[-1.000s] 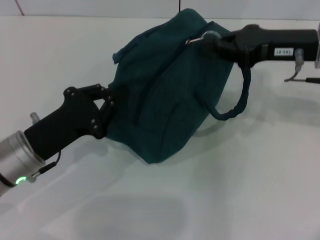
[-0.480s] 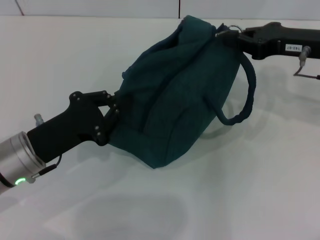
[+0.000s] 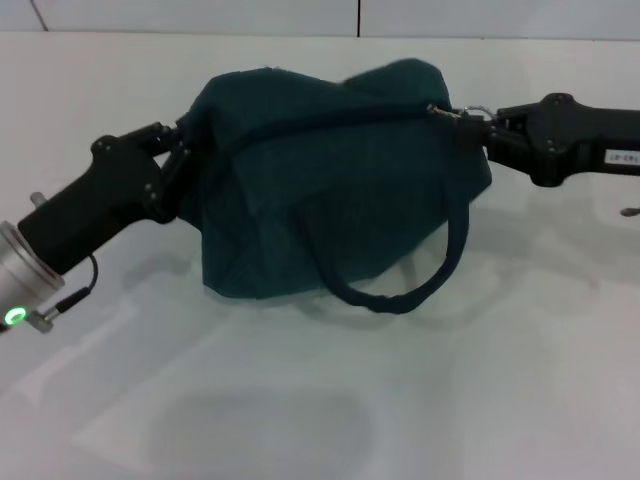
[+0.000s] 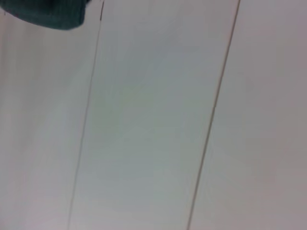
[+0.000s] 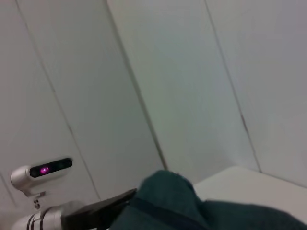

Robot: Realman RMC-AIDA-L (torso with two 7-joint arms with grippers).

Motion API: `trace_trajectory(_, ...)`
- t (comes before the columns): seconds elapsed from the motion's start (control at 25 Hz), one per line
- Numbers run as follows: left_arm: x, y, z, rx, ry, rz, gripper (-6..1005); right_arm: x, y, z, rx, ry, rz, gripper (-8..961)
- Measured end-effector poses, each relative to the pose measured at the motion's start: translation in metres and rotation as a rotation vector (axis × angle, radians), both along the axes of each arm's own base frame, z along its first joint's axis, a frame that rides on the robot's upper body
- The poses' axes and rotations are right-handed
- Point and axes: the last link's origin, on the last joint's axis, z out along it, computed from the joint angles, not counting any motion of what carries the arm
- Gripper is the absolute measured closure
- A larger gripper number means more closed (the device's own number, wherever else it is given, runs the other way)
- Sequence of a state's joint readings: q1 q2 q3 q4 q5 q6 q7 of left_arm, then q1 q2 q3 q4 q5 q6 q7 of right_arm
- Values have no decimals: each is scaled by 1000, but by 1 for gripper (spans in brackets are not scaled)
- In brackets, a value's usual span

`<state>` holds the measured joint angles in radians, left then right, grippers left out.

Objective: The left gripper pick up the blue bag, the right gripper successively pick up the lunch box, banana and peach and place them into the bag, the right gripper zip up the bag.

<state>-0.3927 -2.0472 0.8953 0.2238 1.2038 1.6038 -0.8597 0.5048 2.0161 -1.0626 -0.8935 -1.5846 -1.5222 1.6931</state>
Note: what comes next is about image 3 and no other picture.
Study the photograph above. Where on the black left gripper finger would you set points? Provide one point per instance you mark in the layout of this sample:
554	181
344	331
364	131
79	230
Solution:
172	175
155	135

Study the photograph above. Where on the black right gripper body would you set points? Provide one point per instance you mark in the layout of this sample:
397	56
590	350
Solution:
585	140

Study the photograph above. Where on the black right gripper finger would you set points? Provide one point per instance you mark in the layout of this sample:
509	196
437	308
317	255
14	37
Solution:
500	145
517	116

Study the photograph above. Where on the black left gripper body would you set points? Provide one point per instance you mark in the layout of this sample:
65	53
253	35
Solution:
100	195

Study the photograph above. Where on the dark teal lunch bag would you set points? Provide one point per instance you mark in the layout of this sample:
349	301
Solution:
325	200

